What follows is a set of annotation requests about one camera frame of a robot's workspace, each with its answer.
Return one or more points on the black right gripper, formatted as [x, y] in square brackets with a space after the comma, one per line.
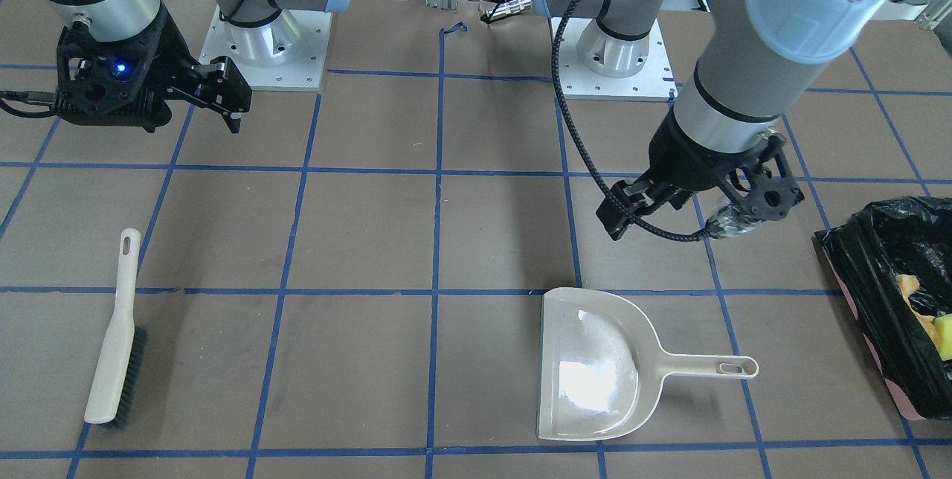
[169, 55]

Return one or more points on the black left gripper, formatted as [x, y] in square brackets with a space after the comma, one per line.
[688, 161]

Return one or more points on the beige plastic dustpan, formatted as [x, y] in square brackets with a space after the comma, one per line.
[603, 367]

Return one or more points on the beige hand brush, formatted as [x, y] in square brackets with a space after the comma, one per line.
[122, 351]

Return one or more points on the yellow green sponge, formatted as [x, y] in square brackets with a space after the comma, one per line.
[941, 336]

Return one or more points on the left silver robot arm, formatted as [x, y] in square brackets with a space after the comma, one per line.
[761, 58]

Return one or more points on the black bag lined bin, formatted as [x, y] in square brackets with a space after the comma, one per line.
[892, 261]

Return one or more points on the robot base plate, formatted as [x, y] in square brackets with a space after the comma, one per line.
[595, 66]
[286, 55]

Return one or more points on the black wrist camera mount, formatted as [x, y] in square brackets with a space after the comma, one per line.
[104, 83]

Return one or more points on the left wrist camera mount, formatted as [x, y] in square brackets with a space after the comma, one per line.
[758, 182]

